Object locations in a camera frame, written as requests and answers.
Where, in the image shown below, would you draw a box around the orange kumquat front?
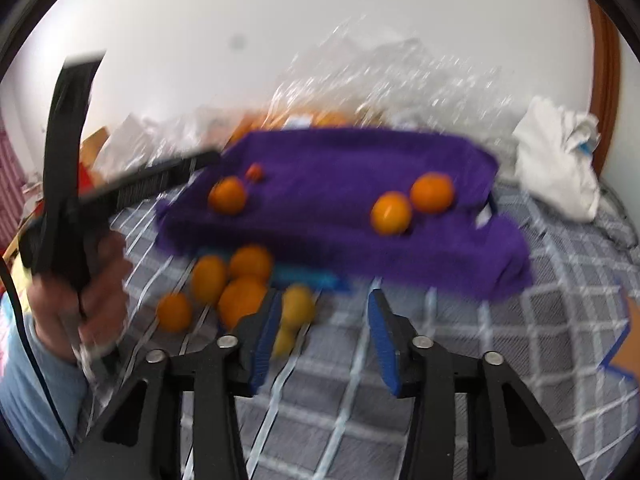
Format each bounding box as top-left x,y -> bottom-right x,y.
155,292 -> 193,333

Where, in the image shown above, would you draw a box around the oval orange mandarin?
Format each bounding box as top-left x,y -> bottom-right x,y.
190,255 -> 228,306

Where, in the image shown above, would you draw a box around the large stemmed orange mandarin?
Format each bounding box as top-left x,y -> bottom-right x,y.
207,176 -> 248,216

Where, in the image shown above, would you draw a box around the small red tomato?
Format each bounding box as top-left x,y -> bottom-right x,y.
245,162 -> 265,183

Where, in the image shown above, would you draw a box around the yellow-green fruit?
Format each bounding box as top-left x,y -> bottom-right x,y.
281,284 -> 316,330
271,327 -> 296,360

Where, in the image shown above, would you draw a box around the person's left hand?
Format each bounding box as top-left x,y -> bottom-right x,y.
27,231 -> 132,362

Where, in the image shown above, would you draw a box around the light blue left sleeve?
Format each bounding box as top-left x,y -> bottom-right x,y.
1,289 -> 88,479

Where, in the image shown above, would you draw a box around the small clear plastic bag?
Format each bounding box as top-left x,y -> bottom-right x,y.
92,106 -> 246,181

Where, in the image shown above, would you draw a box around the bagged oranges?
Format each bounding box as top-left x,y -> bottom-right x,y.
228,110 -> 357,144

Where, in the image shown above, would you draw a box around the purple towel covered tray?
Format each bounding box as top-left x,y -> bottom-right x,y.
156,129 -> 533,301

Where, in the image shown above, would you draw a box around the white crumpled towel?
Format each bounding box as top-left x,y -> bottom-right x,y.
513,96 -> 600,223

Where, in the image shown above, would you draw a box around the large clear plastic bag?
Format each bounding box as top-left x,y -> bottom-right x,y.
264,18 -> 518,167

